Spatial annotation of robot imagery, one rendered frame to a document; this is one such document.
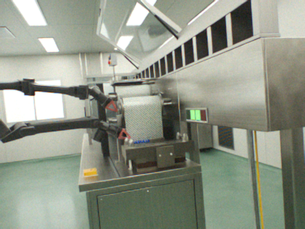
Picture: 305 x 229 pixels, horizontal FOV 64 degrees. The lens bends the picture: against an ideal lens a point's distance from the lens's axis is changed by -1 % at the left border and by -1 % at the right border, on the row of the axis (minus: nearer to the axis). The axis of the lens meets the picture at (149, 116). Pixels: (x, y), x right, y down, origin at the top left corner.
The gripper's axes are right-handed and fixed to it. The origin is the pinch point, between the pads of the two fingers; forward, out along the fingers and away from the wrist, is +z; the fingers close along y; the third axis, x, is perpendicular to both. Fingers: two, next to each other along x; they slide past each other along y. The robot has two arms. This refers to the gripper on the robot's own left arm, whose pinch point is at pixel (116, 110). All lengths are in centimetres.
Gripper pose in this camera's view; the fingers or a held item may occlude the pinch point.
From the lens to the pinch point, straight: 154.8
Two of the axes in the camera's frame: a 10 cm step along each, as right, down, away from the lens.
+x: 6.3, -7.7, 1.2
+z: 7.2, 6.3, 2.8
